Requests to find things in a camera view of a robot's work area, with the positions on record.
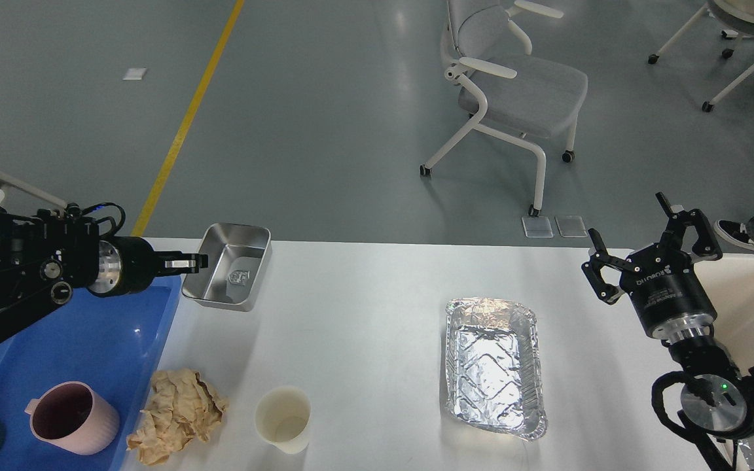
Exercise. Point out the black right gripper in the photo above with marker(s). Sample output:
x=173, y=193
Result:
x=671, y=294

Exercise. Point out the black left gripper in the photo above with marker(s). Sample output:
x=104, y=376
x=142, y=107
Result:
x=130, y=264

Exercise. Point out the small stainless steel tray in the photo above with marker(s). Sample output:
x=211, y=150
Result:
x=237, y=256

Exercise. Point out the pink ribbed mug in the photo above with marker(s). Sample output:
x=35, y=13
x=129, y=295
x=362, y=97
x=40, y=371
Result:
x=73, y=417

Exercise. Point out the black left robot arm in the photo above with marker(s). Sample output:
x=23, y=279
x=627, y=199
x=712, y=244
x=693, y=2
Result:
x=45, y=258

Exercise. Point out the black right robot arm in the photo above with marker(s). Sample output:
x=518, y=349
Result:
x=604, y=271

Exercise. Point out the right floor outlet plate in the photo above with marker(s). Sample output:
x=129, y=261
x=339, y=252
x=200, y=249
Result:
x=571, y=226

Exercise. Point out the floor outlet plate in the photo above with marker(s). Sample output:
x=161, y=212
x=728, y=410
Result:
x=571, y=226
x=537, y=227

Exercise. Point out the blue plastic tray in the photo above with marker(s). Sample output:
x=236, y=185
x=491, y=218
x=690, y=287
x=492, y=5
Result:
x=111, y=344

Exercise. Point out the left floor outlet plate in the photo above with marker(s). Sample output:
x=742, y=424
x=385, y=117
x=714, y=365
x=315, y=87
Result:
x=537, y=227

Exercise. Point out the crumpled brown paper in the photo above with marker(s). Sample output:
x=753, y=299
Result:
x=183, y=406

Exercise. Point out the cream paper cup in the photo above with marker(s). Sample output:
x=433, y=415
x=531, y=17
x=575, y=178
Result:
x=283, y=418

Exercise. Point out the aluminium foil tray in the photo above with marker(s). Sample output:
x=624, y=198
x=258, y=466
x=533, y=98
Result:
x=492, y=367

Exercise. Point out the white paper scrap on floor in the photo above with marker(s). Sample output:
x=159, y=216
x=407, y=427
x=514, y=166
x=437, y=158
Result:
x=135, y=74

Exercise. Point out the grey white office chair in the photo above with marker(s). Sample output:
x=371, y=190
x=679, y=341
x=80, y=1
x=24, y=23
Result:
x=508, y=92

